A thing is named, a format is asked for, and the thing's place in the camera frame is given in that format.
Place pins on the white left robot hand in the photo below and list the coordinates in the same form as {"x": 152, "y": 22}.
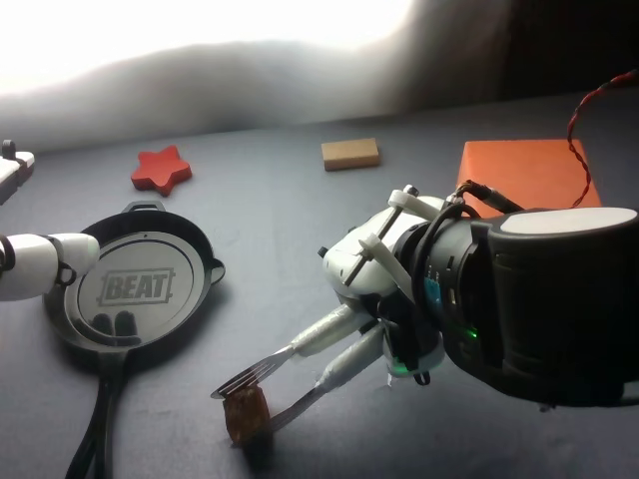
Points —
{"x": 30, "y": 264}

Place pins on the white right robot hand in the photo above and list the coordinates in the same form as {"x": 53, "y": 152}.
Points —
{"x": 349, "y": 259}

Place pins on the brown meat chunk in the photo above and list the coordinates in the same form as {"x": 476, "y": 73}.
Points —
{"x": 245, "y": 414}

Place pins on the black cast iron pan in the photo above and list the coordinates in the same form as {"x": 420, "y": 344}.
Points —
{"x": 107, "y": 379}

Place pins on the grey table cloth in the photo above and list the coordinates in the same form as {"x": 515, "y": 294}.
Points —
{"x": 279, "y": 224}

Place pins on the tan wooden rectangular block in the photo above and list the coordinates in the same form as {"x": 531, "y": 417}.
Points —
{"x": 352, "y": 153}

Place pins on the red star block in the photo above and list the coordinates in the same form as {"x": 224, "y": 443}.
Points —
{"x": 160, "y": 169}

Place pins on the large orange foam block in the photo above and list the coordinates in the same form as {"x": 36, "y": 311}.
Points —
{"x": 519, "y": 169}

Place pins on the white backdrop sheet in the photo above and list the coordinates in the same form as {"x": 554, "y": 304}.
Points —
{"x": 249, "y": 75}

